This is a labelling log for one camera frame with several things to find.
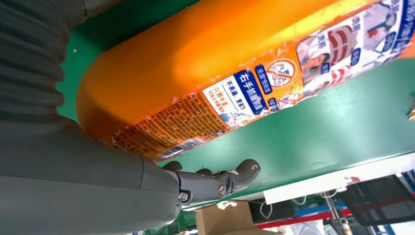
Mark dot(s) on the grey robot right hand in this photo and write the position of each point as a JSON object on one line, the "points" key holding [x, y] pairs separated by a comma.
{"points": [[81, 181]]}

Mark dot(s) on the brown cardboard box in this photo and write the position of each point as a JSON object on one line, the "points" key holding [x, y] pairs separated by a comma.
{"points": [[227, 220]]}

